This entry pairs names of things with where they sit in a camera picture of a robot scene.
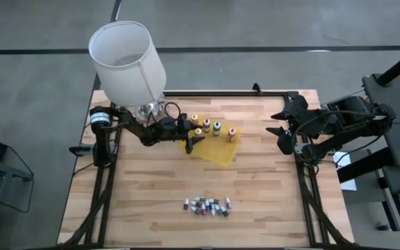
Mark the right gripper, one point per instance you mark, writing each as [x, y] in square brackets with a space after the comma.
[297, 111]

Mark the small brown food coloring bottle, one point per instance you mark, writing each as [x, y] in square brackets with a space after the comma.
[186, 205]

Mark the black beam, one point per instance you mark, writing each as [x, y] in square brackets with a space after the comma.
[363, 166]

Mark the small black food coloring bottle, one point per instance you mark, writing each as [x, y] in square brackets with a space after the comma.
[224, 212]
[197, 210]

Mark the small teal food coloring bottle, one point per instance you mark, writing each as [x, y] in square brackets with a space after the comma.
[207, 205]

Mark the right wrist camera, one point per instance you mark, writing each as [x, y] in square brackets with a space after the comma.
[286, 144]

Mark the large red food coloring bottle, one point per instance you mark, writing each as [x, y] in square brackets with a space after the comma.
[206, 125]

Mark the small black floor object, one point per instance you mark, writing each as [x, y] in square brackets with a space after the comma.
[384, 227]

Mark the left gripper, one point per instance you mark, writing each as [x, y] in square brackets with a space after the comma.
[172, 130]

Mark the black aluminium rig frame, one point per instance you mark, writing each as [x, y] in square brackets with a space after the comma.
[221, 93]

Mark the grey desk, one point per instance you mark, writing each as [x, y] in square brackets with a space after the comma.
[394, 104]

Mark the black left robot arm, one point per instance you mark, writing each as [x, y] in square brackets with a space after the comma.
[141, 133]

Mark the black bracket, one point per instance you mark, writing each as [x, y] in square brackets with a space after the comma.
[80, 150]

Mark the small dark green coloring bottle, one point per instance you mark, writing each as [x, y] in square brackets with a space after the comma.
[218, 209]

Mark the large orange-capped food coloring bottle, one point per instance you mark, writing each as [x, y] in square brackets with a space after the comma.
[232, 134]

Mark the white paper sheet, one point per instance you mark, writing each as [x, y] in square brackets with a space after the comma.
[344, 159]

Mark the small black camera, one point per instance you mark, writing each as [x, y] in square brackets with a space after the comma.
[256, 88]

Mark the small white food coloring bottle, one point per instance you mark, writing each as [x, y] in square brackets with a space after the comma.
[212, 210]

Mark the grey metal desk frame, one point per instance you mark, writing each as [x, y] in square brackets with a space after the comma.
[19, 173]

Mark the black pole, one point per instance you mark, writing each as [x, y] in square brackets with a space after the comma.
[398, 66]

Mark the large yellow food coloring bottle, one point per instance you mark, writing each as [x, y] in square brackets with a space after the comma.
[198, 132]
[195, 119]

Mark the white-shaded silver table lamp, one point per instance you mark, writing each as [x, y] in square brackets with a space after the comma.
[127, 69]

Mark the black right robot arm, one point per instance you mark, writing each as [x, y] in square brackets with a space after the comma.
[352, 121]

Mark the large green food coloring bottle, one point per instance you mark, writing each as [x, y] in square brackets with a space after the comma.
[217, 129]

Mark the small maroon food coloring bottle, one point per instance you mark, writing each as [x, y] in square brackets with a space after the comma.
[228, 203]

